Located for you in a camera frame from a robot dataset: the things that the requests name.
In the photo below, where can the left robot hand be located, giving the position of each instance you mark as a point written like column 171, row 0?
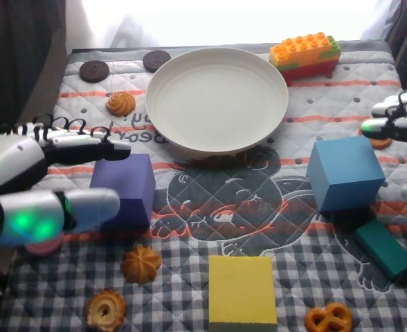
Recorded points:
column 13, row 162

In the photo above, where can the blue cube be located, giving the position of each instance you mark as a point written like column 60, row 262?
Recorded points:
column 345, row 173

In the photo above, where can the purple cube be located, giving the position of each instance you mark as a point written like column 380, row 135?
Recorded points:
column 131, row 180

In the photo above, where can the white round plate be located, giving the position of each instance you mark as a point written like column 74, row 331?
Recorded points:
column 217, row 100

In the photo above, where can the yellow cube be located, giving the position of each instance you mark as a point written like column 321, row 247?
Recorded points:
column 241, row 290

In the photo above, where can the round flat tan biscuit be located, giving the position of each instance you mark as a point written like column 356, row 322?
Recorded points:
column 380, row 144

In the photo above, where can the pink round cookie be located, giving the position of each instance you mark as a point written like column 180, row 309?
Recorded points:
column 44, row 248

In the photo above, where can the chocolate sandwich cookie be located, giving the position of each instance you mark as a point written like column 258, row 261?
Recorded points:
column 156, row 61
column 93, row 71

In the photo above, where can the golden swirl cookie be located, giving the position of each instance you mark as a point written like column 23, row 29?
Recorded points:
column 141, row 264
column 120, row 103

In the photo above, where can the orange green red brick toy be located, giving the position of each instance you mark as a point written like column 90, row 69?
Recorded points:
column 304, row 55

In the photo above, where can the teal rectangular block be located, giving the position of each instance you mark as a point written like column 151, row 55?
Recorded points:
column 385, row 250

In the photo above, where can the grey quilt with bear print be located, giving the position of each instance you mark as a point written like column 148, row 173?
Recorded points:
column 224, row 214

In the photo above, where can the pretzel shaped cookie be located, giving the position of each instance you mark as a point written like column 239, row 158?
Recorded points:
column 314, row 320

